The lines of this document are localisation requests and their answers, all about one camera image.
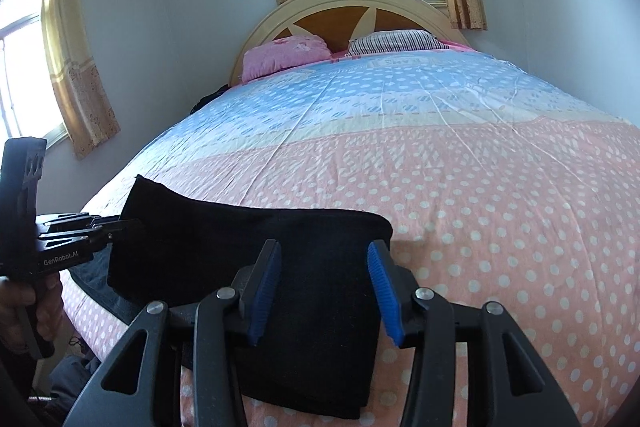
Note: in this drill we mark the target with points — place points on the pink pillow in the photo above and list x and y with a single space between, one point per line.
280 54

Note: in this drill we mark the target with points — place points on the dark blue jeans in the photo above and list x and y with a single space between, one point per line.
97 292

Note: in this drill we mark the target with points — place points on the large side window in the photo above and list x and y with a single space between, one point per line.
20 82

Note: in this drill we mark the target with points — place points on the striped pillow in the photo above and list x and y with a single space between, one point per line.
395 41

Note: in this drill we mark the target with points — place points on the arched wooden headboard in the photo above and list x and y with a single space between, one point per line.
330 24

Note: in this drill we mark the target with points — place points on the person's grey clothing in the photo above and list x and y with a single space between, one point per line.
70 377

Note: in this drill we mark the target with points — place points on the polka dot bed sheet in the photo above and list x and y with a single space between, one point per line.
450 157

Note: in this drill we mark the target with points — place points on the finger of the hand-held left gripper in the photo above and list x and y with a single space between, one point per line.
100 223
75 238

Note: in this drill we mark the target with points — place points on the person's left hand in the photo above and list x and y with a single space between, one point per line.
50 307

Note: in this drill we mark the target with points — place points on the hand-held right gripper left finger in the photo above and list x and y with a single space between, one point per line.
262 294

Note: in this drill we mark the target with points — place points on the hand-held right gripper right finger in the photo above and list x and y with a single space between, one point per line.
385 297

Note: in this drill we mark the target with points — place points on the wide yellow patterned curtain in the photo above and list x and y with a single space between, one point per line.
75 72

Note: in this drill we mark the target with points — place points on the black pants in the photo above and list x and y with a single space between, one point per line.
320 307

